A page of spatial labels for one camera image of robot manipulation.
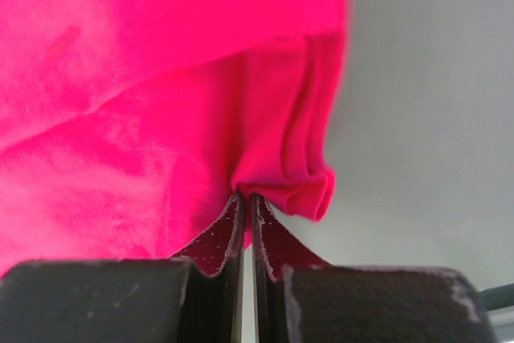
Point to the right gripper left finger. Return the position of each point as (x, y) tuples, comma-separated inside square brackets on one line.
[(193, 296)]

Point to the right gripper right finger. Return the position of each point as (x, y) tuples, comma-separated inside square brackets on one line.
[(300, 297)]

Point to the magenta t shirt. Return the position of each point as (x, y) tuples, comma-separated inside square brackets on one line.
[(126, 125)]

